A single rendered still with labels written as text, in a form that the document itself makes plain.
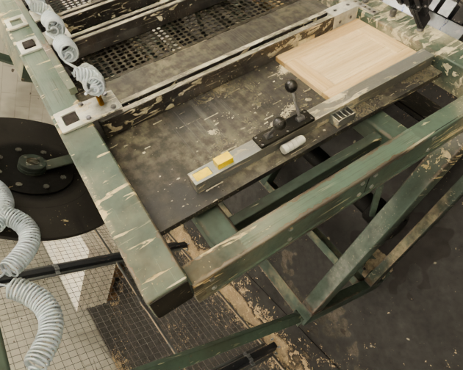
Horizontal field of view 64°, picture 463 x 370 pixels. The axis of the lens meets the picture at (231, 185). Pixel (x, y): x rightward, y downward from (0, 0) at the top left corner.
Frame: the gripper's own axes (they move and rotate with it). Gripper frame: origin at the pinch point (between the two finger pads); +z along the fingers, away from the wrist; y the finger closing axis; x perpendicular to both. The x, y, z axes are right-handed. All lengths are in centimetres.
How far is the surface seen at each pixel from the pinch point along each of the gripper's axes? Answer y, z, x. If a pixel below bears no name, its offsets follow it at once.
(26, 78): -153, -23, -75
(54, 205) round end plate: -87, -9, -107
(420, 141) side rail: 5.1, 27.1, -19.4
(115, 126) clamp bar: -60, -18, -64
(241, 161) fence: -23, 0, -51
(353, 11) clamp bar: -51, 35, 22
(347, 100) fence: -19.6, 22.3, -17.0
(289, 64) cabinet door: -48, 19, -13
